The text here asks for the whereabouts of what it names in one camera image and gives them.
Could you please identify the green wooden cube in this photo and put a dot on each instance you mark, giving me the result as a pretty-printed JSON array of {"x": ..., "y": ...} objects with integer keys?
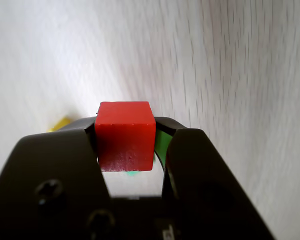
[{"x": 132, "y": 173}]

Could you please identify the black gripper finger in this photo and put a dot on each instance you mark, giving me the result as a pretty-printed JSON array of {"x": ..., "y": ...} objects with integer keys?
[{"x": 45, "y": 162}]

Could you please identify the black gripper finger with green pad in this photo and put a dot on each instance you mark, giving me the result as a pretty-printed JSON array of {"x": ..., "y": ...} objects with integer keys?
[{"x": 202, "y": 180}]

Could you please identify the yellow wooden cube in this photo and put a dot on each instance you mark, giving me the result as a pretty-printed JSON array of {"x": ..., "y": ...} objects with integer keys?
[{"x": 60, "y": 124}]

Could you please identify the red wooden cube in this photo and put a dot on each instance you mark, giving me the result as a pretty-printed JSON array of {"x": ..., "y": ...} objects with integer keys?
[{"x": 125, "y": 135}]

